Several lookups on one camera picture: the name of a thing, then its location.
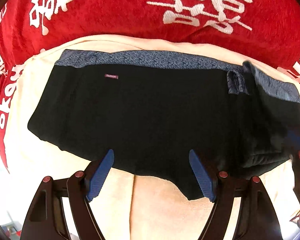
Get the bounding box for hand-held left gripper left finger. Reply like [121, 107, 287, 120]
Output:
[20, 149, 115, 240]

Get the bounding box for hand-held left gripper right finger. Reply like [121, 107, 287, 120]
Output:
[189, 149, 283, 240]

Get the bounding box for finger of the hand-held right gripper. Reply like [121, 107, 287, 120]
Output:
[285, 129, 300, 193]

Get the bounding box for black pants with blue trim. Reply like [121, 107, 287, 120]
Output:
[27, 49, 300, 200]

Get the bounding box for cream cloth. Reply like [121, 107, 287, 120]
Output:
[4, 34, 300, 240]

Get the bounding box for red printed blanket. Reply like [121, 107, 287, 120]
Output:
[0, 0, 300, 174]

